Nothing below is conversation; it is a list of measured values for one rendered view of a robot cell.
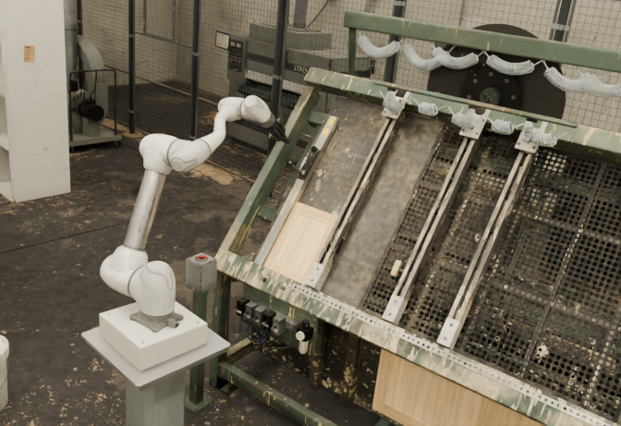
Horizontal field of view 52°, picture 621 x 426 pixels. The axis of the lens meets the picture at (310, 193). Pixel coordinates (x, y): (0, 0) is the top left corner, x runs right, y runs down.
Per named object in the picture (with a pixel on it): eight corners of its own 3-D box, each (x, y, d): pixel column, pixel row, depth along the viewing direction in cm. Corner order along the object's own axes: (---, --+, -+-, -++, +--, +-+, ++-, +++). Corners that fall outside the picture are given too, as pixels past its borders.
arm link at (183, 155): (209, 139, 291) (186, 132, 297) (184, 155, 278) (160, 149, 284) (212, 164, 298) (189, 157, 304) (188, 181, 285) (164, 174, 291)
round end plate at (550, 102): (414, 149, 389) (435, 15, 361) (418, 147, 393) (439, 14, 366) (543, 184, 346) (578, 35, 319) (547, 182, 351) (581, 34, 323)
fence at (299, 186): (257, 264, 350) (253, 262, 346) (333, 118, 370) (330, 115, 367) (264, 267, 347) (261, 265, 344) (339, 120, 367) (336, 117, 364)
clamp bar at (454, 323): (436, 343, 292) (422, 331, 272) (531, 125, 318) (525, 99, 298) (456, 352, 287) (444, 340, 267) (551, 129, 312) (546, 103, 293)
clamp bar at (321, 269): (307, 286, 331) (287, 272, 312) (401, 95, 357) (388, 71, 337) (322, 293, 326) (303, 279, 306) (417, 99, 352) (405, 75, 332)
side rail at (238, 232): (229, 253, 368) (219, 247, 359) (313, 94, 391) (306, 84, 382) (237, 257, 365) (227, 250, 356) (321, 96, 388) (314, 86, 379)
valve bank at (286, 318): (224, 330, 342) (225, 291, 333) (241, 320, 353) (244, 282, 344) (298, 370, 315) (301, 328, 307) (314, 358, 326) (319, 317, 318)
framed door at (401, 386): (373, 406, 344) (371, 407, 342) (387, 318, 325) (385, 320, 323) (539, 493, 296) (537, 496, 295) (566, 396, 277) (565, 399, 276)
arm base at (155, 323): (161, 336, 280) (162, 325, 278) (127, 318, 291) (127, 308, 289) (190, 322, 294) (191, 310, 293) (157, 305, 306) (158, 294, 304)
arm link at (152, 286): (158, 321, 282) (160, 275, 275) (127, 307, 289) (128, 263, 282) (182, 307, 295) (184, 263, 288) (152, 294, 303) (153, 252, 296)
